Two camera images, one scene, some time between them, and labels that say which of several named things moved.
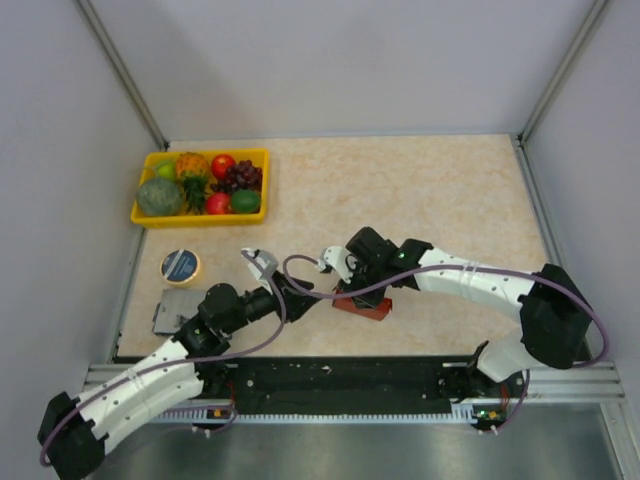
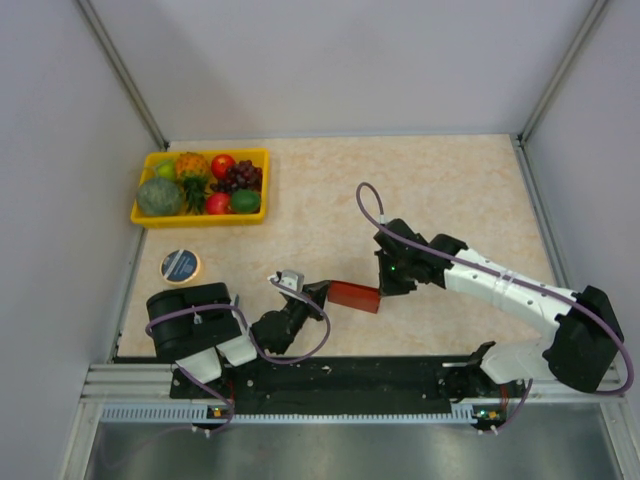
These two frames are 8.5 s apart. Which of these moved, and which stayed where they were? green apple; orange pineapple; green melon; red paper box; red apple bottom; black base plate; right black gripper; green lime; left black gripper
Moved: right black gripper; red paper box; left black gripper
Stayed: red apple bottom; black base plate; orange pineapple; green apple; green melon; green lime
